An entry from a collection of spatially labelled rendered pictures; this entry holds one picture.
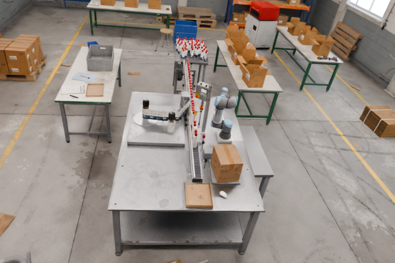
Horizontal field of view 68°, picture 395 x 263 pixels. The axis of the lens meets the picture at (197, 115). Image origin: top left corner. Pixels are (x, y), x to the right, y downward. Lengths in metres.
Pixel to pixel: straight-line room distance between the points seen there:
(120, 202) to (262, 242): 1.82
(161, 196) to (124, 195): 0.36
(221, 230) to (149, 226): 0.81
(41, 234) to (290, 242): 2.89
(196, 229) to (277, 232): 1.08
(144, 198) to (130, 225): 0.64
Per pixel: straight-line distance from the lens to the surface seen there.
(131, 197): 3.00
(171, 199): 2.98
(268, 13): 8.73
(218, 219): 3.67
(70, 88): 4.71
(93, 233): 3.82
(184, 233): 3.51
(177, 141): 3.53
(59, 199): 4.20
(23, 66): 6.60
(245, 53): 5.68
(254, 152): 3.66
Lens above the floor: 3.16
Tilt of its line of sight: 35 degrees down
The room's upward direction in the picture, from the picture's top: 8 degrees clockwise
